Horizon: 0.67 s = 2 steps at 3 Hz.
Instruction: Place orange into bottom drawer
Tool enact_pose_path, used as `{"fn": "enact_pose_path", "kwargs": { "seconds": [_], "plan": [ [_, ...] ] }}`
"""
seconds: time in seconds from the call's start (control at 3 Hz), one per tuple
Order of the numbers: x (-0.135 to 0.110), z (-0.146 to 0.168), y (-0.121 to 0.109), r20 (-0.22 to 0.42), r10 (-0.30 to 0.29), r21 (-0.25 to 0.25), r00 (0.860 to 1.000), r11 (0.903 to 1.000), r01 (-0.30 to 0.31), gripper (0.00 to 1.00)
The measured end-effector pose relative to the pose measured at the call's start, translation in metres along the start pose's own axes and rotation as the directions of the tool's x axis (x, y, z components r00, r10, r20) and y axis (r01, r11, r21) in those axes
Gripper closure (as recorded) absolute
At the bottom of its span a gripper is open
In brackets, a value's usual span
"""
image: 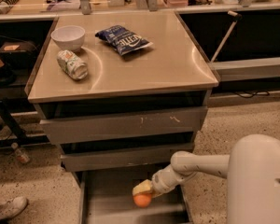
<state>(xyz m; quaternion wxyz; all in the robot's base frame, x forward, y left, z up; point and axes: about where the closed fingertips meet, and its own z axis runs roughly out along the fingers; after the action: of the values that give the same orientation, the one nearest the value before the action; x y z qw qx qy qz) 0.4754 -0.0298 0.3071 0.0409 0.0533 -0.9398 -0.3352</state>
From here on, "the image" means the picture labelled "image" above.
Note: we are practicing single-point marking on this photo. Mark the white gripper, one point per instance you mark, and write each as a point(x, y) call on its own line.
point(160, 183)

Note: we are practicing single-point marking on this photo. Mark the orange fruit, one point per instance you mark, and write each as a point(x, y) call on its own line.
point(142, 200)

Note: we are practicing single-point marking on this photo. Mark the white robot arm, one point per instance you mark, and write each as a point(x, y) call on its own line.
point(252, 171)

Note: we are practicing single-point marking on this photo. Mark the middle grey drawer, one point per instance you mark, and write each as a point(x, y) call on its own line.
point(122, 157)

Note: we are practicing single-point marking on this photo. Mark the open bottom grey drawer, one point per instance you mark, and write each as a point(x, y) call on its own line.
point(106, 198)

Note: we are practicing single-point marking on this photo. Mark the top grey drawer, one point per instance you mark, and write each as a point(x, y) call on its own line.
point(123, 125)

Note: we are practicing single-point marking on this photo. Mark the grey drawer cabinet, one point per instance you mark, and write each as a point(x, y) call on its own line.
point(169, 74)

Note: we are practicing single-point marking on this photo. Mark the plastic bottle on floor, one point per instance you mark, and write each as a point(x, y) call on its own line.
point(20, 153)

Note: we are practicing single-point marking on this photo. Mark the black stand left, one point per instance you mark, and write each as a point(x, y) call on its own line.
point(19, 123)

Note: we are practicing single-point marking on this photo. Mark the white sneaker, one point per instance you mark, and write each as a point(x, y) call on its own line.
point(12, 208)

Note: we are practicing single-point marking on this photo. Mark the blue chip bag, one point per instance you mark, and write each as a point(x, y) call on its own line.
point(122, 40)

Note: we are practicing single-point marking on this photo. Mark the white bowl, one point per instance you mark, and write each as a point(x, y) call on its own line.
point(69, 37)

